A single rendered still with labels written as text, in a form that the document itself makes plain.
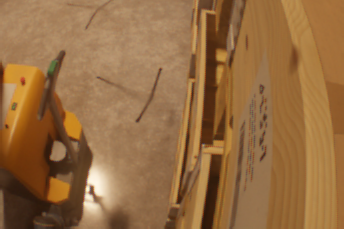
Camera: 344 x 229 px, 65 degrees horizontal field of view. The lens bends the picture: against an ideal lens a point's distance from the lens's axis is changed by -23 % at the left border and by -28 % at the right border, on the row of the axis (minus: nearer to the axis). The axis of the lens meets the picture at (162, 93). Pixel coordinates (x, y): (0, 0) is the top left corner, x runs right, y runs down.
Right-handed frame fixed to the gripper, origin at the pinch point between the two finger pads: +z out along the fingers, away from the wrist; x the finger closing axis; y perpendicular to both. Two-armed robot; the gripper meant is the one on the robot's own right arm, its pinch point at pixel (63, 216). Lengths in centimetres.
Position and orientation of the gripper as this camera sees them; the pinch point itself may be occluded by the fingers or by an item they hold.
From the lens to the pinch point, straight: 167.7
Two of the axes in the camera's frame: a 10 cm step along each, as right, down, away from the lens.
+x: 9.9, 1.1, 0.3
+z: -0.5, 1.9, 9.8
